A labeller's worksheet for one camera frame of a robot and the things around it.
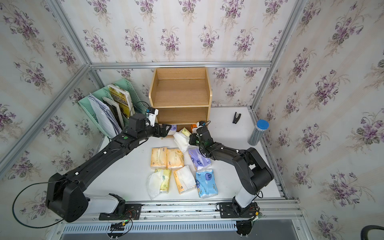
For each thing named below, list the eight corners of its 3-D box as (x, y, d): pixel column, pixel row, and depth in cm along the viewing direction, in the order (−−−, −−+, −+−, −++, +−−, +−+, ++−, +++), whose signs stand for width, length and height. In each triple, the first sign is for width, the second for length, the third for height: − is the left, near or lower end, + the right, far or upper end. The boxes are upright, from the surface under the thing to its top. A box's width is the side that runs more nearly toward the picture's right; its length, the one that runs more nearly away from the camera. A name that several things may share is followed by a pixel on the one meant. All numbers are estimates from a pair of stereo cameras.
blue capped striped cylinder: (249, 146, 100) (259, 128, 84) (246, 138, 104) (256, 119, 89) (259, 146, 100) (271, 128, 84) (256, 138, 104) (267, 119, 89)
